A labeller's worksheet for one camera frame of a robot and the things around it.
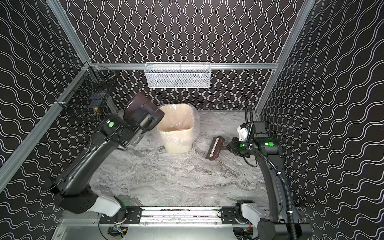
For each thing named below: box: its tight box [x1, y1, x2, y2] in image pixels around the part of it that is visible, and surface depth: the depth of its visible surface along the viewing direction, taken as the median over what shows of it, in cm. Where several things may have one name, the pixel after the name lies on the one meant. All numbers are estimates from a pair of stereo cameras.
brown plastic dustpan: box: [123, 93, 165, 133], surface depth 68 cm
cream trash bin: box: [157, 104, 194, 154], surface depth 90 cm
